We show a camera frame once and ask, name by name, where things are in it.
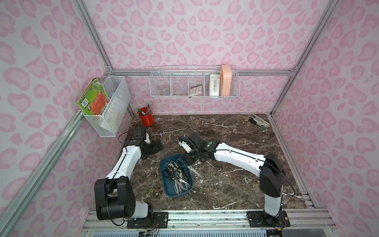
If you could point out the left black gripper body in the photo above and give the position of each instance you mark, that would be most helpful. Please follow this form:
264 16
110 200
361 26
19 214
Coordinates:
151 147

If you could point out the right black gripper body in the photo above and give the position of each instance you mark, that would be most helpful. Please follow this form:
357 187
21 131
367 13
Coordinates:
190 157

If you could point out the small black scissors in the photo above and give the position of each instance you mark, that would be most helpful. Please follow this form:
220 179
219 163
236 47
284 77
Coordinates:
174 173

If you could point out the beige kitchen scissors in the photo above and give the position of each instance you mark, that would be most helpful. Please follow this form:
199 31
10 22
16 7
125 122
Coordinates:
180 184

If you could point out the blue handled scissors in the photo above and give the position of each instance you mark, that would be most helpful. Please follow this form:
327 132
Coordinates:
189 167

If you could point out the pink handled scissors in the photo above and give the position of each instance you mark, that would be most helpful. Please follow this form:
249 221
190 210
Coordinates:
179 192

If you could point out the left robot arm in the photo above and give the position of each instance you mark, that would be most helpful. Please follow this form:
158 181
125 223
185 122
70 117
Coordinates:
114 196

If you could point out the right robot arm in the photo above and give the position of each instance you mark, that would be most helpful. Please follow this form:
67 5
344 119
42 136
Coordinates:
267 168

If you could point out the teal plastic storage box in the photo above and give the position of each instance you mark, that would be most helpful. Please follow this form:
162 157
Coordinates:
168 185

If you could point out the pink box in basket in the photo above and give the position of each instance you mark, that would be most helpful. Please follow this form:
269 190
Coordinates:
226 76

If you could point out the red pen cup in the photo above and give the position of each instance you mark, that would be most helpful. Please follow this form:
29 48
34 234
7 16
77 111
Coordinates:
146 115

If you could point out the white mesh side basket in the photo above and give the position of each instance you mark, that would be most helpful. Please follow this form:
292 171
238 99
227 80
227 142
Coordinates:
114 86

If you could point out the white paper in basket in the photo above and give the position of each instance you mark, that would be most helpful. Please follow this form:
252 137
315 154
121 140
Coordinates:
113 115

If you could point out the tape roll in basket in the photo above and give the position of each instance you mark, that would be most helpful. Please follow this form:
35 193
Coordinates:
165 91

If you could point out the green red booklet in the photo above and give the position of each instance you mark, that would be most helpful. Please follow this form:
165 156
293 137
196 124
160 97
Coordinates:
94 100

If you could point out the small pink calculator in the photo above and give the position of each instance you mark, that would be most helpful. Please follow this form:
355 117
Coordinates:
196 90

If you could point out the black white stapler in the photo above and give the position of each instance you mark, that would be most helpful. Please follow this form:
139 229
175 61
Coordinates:
254 119

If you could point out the white card in basket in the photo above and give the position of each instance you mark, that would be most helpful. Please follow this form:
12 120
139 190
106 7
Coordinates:
214 85

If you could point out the white wire wall basket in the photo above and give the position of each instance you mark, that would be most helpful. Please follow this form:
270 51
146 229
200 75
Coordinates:
206 81

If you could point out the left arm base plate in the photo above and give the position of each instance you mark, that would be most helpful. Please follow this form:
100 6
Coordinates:
158 219

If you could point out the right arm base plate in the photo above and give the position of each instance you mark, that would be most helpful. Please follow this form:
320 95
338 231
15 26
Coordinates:
260 219

